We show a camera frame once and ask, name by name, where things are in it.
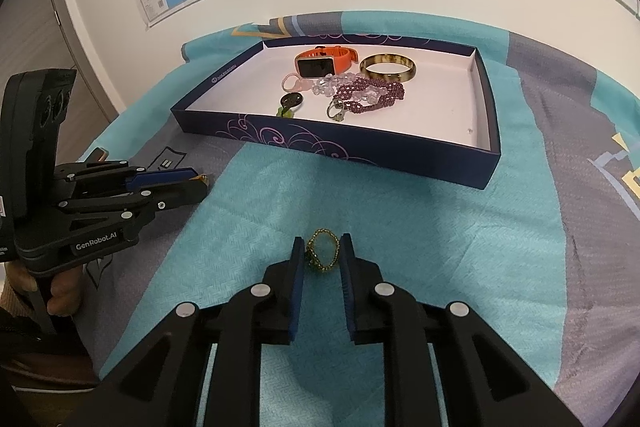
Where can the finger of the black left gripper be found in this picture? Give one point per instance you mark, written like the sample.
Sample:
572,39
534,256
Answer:
144,180
171,195

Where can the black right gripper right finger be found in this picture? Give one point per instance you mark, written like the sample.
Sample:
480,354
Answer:
442,366

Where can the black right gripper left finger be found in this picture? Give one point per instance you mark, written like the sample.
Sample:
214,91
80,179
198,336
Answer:
202,366

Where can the orange smart watch band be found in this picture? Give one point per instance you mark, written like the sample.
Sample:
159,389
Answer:
325,60

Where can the tortoiseshell bangle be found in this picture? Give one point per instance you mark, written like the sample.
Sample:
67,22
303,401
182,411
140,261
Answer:
405,75

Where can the person's left hand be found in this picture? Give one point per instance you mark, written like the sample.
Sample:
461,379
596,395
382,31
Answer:
65,291

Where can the teal grey patterned cloth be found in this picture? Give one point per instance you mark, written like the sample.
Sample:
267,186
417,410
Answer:
507,178

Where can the grey wooden door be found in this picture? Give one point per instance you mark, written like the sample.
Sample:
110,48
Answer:
39,34

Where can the dark blue shallow box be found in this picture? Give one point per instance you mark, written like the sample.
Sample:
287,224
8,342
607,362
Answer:
350,106

